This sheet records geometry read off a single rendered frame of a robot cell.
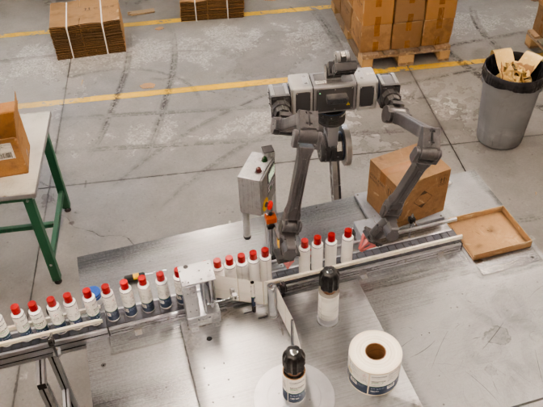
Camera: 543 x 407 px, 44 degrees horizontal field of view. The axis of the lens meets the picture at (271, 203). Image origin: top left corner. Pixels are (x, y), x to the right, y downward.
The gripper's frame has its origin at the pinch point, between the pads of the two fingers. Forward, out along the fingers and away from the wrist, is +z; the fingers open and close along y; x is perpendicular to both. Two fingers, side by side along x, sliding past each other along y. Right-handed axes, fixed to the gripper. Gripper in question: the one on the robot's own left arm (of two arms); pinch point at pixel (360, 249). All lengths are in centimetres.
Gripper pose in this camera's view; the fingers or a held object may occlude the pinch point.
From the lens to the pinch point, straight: 309.7
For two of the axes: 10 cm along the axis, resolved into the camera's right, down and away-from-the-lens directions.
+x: 7.5, 3.3, 5.7
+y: 2.8, 6.3, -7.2
